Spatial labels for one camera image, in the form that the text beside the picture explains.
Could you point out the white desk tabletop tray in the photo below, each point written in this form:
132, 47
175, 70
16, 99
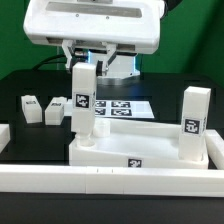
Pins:
133, 144

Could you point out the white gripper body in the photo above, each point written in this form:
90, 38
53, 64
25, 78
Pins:
132, 25

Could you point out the white right fence block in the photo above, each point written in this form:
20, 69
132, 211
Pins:
215, 148

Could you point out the white left fence block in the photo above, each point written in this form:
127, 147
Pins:
4, 136

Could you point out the white marker sheet with tags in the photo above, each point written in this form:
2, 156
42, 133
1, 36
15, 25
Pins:
123, 109

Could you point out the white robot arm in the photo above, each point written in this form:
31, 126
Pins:
124, 64

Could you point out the white front fence bar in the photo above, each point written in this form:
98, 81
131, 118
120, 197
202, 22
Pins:
106, 180

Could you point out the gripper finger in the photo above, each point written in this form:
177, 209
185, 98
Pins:
68, 47
103, 66

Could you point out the white fence block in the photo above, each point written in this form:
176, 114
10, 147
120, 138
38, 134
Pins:
215, 148
4, 136

